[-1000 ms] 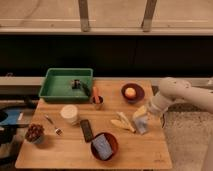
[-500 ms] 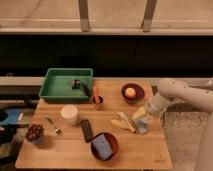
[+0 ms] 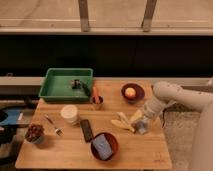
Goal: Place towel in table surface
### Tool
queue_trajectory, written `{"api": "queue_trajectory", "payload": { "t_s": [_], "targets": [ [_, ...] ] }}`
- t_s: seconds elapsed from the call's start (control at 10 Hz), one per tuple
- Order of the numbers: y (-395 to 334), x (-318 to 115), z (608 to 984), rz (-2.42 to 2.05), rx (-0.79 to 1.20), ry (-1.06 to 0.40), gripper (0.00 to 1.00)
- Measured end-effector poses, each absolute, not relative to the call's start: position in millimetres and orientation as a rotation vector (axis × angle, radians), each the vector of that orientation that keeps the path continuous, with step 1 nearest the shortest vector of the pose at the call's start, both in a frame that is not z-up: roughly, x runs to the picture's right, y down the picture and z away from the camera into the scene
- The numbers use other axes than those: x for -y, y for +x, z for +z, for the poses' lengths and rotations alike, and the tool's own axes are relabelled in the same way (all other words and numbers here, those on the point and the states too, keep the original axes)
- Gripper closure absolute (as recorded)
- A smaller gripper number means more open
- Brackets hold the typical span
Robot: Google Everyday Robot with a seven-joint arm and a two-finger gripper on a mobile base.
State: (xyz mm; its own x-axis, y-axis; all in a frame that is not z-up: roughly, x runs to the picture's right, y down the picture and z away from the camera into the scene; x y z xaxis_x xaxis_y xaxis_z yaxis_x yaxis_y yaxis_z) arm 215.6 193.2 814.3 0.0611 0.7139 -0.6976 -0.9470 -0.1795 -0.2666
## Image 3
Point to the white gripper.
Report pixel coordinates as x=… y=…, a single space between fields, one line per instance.
x=152 y=108

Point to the light blue towel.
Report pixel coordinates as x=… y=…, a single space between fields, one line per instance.
x=142 y=125

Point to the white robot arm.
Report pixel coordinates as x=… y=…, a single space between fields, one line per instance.
x=165 y=96

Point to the yellow banana peel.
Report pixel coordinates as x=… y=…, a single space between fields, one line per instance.
x=123 y=122

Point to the dark purple bowl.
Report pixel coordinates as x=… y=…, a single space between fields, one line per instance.
x=140 y=93

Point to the orange fruit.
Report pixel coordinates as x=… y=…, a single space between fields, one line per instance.
x=130 y=93

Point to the red-brown bowl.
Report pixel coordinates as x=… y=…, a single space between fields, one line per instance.
x=113 y=143

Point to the small brown cup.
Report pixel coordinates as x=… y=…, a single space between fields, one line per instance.
x=97 y=105

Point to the orange carrot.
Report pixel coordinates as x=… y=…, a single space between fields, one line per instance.
x=96 y=95

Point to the blue sponge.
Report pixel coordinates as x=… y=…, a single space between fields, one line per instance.
x=102 y=146

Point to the white cylindrical container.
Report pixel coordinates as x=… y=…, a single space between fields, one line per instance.
x=70 y=114

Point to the black object in tray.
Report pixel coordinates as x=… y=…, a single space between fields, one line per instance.
x=75 y=84

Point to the metal fork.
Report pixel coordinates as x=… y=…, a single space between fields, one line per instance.
x=56 y=129

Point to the green plastic tray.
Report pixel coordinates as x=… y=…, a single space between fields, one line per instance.
x=56 y=86

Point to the blue object at left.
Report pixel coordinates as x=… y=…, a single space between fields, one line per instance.
x=10 y=116

